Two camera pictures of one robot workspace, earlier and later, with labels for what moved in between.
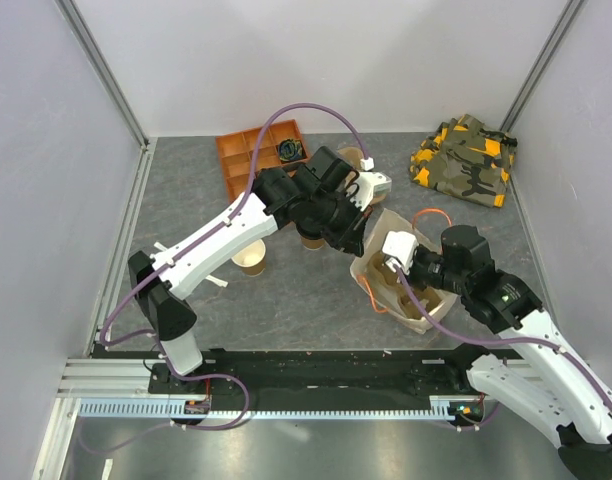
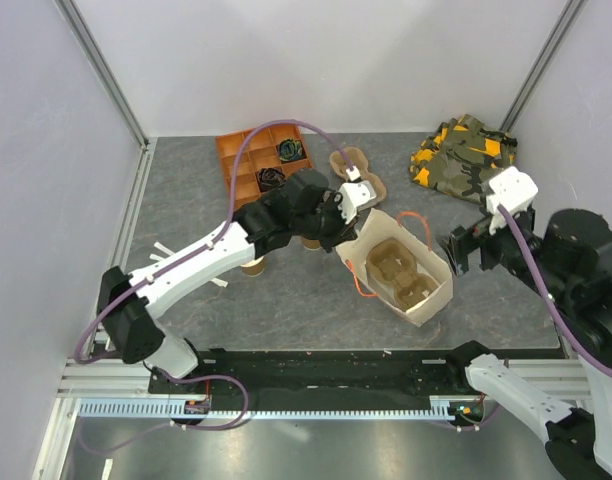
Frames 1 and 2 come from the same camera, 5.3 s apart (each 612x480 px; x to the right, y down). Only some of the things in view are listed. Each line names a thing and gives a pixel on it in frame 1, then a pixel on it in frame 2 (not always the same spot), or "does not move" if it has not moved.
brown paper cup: [252, 260] does not move
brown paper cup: [312, 244] does not move
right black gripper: [412, 270] → [458, 249]
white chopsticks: [217, 281] does not move
